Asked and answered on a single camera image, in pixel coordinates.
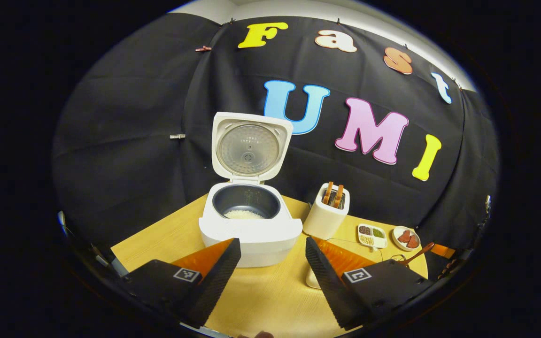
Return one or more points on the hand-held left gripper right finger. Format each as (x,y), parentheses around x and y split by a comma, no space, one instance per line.
(324,277)

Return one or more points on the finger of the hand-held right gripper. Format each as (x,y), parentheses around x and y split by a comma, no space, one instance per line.
(443,251)

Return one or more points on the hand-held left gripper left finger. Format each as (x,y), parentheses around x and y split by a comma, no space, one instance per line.
(219,277)

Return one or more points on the brown wooden spoon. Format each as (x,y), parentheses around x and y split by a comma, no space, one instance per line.
(418,253)

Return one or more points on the white rice cooker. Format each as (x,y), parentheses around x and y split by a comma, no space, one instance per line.
(251,230)

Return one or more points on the red meat piece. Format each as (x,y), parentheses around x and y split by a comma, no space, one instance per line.
(404,236)
(413,241)

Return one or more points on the white round plate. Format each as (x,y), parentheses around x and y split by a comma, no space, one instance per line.
(395,238)

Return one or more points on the white toaster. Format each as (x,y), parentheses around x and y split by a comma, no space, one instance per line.
(322,220)

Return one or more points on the white divided grain dish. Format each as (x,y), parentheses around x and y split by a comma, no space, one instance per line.
(372,236)

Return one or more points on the bread slice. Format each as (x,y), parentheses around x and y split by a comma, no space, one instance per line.
(338,197)
(328,193)

